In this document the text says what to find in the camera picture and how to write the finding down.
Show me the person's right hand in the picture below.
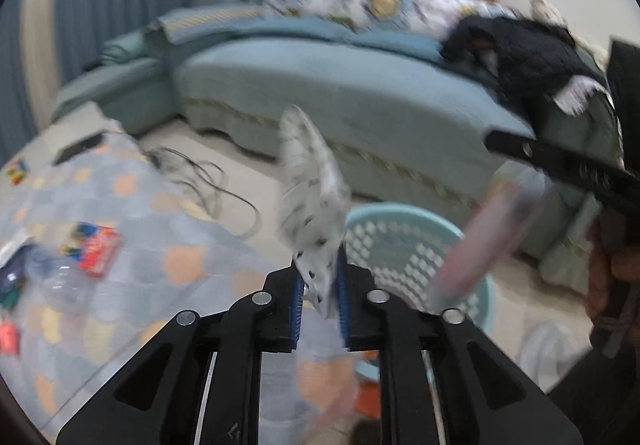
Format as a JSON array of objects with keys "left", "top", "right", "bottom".
[{"left": 584, "top": 220, "right": 613, "bottom": 326}]

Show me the black phone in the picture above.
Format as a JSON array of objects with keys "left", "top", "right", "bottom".
[{"left": 52, "top": 134, "right": 106, "bottom": 165}]

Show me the black cable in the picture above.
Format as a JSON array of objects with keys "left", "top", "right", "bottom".
[{"left": 142, "top": 148, "right": 263, "bottom": 238}]

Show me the red and blue box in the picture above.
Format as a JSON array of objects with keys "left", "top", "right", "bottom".
[{"left": 61, "top": 221, "right": 125, "bottom": 278}]

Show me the white printed packet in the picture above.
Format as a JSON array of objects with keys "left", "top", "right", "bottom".
[{"left": 277, "top": 105, "right": 353, "bottom": 321}]

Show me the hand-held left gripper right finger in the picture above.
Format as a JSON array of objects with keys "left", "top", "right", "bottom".
[{"left": 336, "top": 245, "right": 586, "bottom": 445}]

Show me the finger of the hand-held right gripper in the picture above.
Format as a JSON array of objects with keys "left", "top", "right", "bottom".
[{"left": 485, "top": 128, "right": 582, "bottom": 188}]

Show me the teal plastic laundry basket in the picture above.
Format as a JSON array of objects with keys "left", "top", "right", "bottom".
[{"left": 345, "top": 204, "right": 496, "bottom": 341}]

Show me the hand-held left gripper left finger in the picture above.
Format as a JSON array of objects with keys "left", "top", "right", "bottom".
[{"left": 55, "top": 257, "right": 306, "bottom": 445}]

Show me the white curtain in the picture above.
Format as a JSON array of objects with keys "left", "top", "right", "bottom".
[{"left": 20, "top": 0, "right": 62, "bottom": 136}]

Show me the white plush toy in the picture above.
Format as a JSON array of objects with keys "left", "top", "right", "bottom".
[{"left": 527, "top": 0, "right": 568, "bottom": 28}]

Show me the orange flat box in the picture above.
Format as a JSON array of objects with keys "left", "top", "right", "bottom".
[{"left": 355, "top": 360, "right": 383, "bottom": 421}]

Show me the white plastic bag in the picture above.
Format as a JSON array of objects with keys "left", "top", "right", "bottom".
[{"left": 520, "top": 320, "right": 576, "bottom": 376}]

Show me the teal sofa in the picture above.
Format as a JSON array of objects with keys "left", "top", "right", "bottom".
[{"left": 50, "top": 0, "right": 626, "bottom": 291}]

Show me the blue cushion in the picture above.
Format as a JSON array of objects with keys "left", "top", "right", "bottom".
[
  {"left": 350, "top": 30, "right": 446, "bottom": 62},
  {"left": 240, "top": 18, "right": 361, "bottom": 47}
]

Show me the colourful puzzle cube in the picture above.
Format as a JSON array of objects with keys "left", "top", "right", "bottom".
[{"left": 4, "top": 158, "right": 31, "bottom": 186}]

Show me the grey patterned tablecloth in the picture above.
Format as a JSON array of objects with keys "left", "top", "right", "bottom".
[{"left": 0, "top": 125, "right": 381, "bottom": 431}]

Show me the black quilted jacket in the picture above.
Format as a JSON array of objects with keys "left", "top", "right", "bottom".
[{"left": 440, "top": 15, "right": 613, "bottom": 131}]

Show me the folded teal blanket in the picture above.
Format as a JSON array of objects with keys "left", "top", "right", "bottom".
[{"left": 97, "top": 32, "right": 151, "bottom": 71}]

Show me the dark blue packet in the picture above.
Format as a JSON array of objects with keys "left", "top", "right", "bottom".
[{"left": 0, "top": 255, "right": 31, "bottom": 312}]

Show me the patterned blanket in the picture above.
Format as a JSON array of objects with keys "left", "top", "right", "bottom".
[{"left": 350, "top": 0, "right": 516, "bottom": 42}]

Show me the clear plastic bottle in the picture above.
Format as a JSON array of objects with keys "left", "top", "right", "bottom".
[{"left": 25, "top": 245, "right": 101, "bottom": 311}]

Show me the small red packet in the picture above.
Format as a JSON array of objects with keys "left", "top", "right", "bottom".
[{"left": 0, "top": 322, "right": 21, "bottom": 356}]

